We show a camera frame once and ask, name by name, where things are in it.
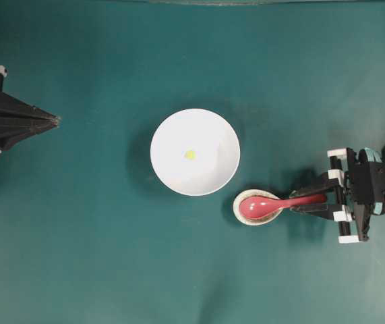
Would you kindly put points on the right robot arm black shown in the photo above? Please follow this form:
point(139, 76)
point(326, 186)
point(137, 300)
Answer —
point(358, 182)

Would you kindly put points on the small speckled spoon-rest dish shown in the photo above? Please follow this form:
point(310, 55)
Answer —
point(249, 193)

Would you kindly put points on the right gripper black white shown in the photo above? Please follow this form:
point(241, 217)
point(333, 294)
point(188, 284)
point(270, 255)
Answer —
point(358, 175)

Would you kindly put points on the white round bowl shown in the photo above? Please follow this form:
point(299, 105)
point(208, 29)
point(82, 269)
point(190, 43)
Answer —
point(213, 139)

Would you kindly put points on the yellow hexagonal prism block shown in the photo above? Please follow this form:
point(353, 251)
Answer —
point(190, 155)

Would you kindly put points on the pink ceramic spoon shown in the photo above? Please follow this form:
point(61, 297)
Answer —
point(256, 207)

